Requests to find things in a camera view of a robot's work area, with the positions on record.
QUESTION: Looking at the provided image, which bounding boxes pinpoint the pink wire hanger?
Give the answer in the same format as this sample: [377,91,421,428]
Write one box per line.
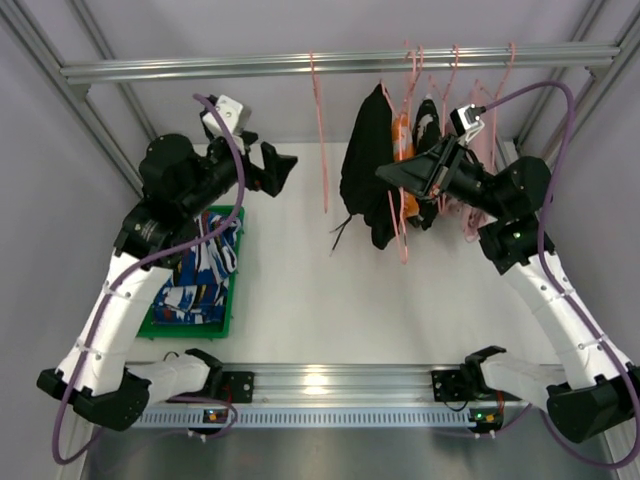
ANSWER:
[309,51,329,214]
[476,42,517,173]
[428,44,460,216]
[402,44,424,116]
[378,82,411,265]

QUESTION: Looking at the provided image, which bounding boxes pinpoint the blue patterned trousers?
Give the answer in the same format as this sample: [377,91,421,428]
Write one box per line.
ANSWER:
[150,217,243,327]

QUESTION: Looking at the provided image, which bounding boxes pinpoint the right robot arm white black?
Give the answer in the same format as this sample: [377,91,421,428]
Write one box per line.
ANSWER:
[376,135,639,443]

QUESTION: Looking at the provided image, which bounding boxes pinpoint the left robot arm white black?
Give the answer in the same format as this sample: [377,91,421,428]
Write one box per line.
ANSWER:
[37,134,298,431]

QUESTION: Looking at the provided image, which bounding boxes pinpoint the orange white trousers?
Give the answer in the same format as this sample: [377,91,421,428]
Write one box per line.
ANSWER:
[391,112,419,225]

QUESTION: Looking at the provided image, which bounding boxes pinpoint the black white patterned trousers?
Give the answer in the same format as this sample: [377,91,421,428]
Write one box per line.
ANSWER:
[411,94,441,231]

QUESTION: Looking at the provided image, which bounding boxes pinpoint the pink trousers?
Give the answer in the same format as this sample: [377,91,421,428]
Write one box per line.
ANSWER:
[440,79,497,243]

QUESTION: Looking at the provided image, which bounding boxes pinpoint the green plastic tray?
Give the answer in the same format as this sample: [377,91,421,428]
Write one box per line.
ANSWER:
[137,211,245,340]

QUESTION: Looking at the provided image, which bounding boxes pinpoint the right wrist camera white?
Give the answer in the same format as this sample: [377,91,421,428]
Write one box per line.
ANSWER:
[450,104,487,146]

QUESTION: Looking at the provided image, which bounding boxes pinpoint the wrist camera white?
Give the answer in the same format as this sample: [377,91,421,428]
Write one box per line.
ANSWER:
[200,95,252,138]
[450,104,487,146]

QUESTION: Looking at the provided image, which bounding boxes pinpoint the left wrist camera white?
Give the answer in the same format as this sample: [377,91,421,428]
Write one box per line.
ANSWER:
[200,95,252,138]

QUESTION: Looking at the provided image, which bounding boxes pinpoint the aluminium hanging rail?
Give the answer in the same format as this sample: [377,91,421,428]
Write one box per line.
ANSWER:
[60,42,621,85]

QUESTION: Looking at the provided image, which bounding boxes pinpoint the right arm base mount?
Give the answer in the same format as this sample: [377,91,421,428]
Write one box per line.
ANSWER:
[430,368,501,403]

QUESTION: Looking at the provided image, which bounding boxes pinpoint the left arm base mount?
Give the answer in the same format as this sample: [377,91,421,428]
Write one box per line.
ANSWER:
[201,370,255,404]

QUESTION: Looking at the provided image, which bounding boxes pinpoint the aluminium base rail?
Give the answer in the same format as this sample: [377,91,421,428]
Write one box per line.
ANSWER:
[124,363,566,407]

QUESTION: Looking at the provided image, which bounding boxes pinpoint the aluminium frame right posts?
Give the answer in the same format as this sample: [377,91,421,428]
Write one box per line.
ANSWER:
[495,1,639,167]

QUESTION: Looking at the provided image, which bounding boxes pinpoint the aluminium frame posts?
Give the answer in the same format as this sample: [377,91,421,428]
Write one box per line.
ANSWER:
[1,1,157,197]
[495,1,639,167]

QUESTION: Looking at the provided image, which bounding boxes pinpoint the grey slotted cable duct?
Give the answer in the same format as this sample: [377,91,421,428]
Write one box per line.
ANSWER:
[134,406,476,429]

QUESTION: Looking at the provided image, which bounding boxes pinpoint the aluminium frame left posts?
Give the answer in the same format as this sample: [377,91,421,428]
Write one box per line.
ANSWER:
[1,1,157,197]

